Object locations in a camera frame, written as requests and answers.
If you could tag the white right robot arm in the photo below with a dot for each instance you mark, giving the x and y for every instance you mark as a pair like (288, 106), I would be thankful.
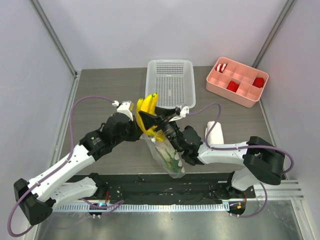
(261, 162)

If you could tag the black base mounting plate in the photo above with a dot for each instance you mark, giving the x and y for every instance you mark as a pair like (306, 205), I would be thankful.
(162, 189)

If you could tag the white perforated plastic basket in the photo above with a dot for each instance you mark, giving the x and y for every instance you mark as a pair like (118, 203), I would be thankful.
(173, 80)

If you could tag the yellow fake banana bunch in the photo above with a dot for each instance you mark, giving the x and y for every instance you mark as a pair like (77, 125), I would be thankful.
(148, 105)

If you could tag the clear dotted zip top bag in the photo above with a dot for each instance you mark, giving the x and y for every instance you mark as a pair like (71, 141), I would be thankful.
(155, 147)

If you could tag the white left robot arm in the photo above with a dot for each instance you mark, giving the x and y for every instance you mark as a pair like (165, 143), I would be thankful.
(39, 196)

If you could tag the green fake vegetable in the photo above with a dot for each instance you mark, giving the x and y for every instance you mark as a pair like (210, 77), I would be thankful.
(172, 161)

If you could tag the rolled white towel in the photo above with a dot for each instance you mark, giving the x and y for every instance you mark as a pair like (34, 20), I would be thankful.
(215, 137)

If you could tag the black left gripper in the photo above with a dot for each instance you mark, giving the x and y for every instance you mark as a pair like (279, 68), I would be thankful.
(137, 132)

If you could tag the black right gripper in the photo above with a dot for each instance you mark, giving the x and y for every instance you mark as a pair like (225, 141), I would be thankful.
(160, 119)

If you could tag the perforated aluminium cable rail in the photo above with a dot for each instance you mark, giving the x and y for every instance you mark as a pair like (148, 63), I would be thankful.
(78, 207)

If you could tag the red fake food piece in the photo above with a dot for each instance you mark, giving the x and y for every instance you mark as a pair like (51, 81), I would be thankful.
(233, 86)
(258, 82)

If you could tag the pink divided organizer box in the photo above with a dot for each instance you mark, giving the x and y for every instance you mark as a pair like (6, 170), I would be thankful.
(246, 95)

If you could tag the red white striped fake food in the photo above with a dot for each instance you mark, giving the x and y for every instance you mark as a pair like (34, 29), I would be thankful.
(221, 67)

